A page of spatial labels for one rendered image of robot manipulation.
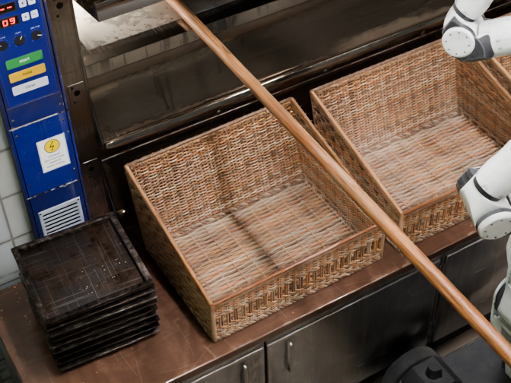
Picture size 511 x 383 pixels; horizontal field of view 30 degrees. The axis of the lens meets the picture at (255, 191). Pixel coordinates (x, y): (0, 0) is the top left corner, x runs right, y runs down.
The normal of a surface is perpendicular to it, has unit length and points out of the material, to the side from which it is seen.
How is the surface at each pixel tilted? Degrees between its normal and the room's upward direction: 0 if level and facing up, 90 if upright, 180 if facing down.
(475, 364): 0
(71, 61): 90
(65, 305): 0
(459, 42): 82
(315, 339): 90
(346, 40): 70
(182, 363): 0
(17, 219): 90
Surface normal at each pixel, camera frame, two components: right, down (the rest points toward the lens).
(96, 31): -0.03, -0.72
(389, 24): 0.47, 0.31
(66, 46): 0.51, 0.59
